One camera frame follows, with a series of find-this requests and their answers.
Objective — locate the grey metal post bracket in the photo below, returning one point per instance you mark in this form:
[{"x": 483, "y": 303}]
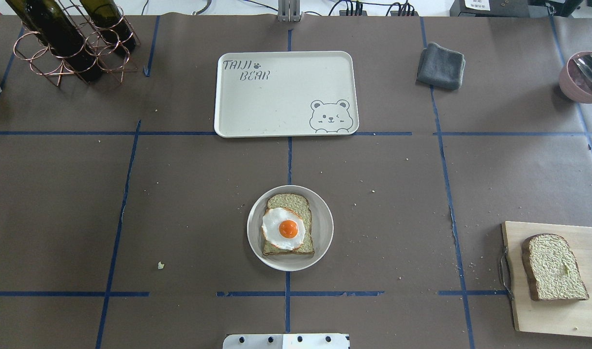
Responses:
[{"x": 289, "y": 11}]

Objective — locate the folded grey cloth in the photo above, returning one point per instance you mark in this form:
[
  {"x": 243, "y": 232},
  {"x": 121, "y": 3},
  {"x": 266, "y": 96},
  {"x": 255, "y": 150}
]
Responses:
[{"x": 441, "y": 67}]

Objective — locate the copper wire bottle rack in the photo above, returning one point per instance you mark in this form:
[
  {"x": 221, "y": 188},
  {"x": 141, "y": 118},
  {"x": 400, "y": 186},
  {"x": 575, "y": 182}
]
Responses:
[{"x": 86, "y": 39}]

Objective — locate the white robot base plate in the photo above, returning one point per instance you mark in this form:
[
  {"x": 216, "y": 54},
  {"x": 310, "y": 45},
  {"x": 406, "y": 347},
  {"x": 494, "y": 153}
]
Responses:
[{"x": 288, "y": 341}]

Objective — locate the white round plate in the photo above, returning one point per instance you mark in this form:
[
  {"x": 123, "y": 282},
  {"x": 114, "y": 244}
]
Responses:
[{"x": 322, "y": 230}]

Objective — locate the fried egg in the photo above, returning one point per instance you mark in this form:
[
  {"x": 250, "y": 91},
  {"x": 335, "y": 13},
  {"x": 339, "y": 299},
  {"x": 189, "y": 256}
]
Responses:
[{"x": 283, "y": 228}]

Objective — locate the pink bowl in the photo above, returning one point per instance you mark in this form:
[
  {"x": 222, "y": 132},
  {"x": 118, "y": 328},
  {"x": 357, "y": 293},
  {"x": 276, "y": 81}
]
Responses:
[{"x": 572, "y": 83}]

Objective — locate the wooden cutting board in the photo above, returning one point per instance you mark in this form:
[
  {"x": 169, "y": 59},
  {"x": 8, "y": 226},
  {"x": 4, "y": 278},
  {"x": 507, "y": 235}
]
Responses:
[{"x": 561, "y": 317}]

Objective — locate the cream bear serving tray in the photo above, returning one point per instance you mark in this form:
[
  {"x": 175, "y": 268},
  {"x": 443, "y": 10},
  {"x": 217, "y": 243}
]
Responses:
[{"x": 282, "y": 94}]

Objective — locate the dark green wine bottle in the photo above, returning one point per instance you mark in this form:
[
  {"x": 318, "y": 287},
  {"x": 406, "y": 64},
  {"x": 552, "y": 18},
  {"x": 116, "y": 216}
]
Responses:
[{"x": 51, "y": 25}]

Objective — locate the bread slice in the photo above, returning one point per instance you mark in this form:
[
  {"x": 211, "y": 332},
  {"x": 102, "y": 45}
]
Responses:
[
  {"x": 300, "y": 206},
  {"x": 552, "y": 270}
]

